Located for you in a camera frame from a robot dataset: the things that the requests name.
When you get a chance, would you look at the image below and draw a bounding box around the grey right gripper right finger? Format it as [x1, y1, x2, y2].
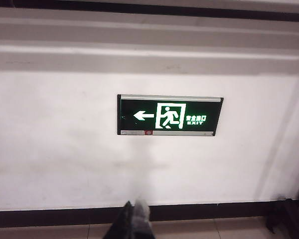
[132, 198, 156, 239]

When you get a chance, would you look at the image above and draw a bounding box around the small black dusty object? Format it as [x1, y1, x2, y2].
[265, 195, 299, 235]

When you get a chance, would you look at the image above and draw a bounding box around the black wall baseboard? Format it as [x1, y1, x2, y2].
[0, 199, 299, 229]

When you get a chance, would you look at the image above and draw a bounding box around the aluminium whiteboard marker tray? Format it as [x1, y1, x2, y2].
[0, 0, 299, 23]

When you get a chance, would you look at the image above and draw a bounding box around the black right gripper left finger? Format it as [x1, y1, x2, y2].
[103, 200, 136, 239]

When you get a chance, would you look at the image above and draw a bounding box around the illuminated green exit sign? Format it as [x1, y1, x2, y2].
[117, 94, 224, 137]

